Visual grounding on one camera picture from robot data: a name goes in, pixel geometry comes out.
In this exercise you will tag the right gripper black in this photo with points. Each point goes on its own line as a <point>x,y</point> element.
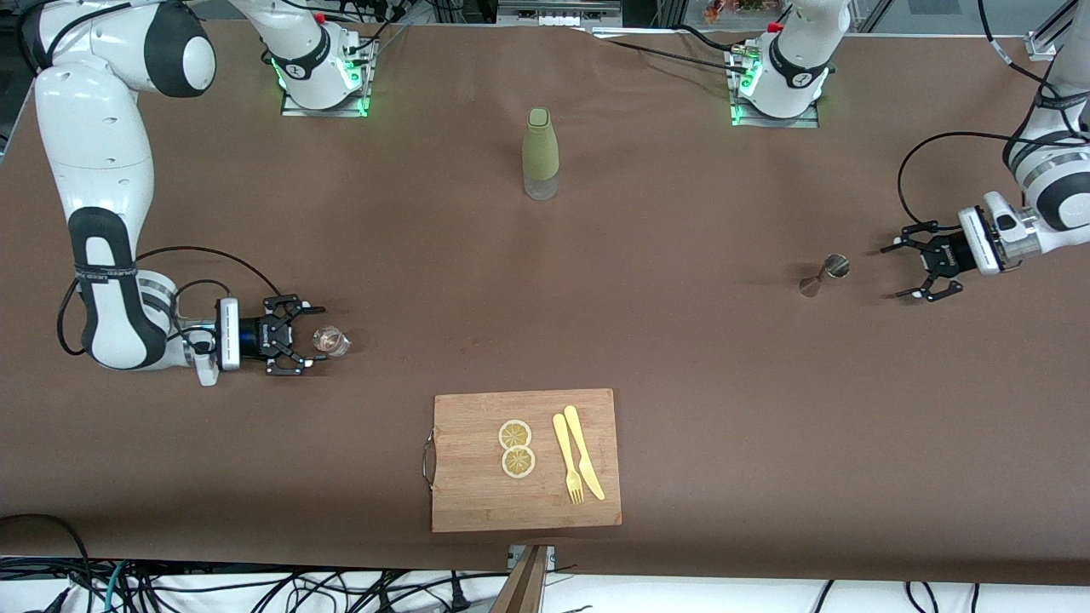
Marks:
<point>264,337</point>

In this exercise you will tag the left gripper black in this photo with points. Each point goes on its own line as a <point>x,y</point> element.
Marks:
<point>948,253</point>

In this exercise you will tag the clear glass beaker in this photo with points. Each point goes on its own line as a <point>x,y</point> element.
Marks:
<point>332,342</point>

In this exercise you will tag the steel double jigger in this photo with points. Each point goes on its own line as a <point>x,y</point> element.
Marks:
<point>822,274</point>

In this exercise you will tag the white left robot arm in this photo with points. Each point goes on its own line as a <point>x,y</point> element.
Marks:
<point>1060,183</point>

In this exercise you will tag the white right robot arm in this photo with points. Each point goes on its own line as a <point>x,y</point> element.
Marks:
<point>94,153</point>

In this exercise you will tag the wooden cutting board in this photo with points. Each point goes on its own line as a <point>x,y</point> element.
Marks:
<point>477,494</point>

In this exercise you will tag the lemon slice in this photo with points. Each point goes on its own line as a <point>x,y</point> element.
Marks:
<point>515,434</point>
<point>518,461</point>

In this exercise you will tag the brown table cover sheet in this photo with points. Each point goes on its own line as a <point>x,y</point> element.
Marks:
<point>681,383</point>

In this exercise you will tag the yellow plastic fork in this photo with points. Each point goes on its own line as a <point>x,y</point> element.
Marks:
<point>565,451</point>

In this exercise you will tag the green sleeved bottle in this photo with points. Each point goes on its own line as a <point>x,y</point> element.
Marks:
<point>541,149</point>

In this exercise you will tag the yellow plastic knife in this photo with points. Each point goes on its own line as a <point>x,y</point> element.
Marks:
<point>583,451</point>

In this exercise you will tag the grey metal device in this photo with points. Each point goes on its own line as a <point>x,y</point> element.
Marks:
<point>558,13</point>

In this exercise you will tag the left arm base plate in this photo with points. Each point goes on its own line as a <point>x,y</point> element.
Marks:
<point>775,122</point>

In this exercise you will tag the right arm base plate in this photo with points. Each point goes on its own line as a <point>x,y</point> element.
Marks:
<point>324,111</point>

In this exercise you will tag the aluminium corner rail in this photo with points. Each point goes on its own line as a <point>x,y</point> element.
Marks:
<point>1047,38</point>

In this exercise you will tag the aluminium frame post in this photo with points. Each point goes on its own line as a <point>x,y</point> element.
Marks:
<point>530,587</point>

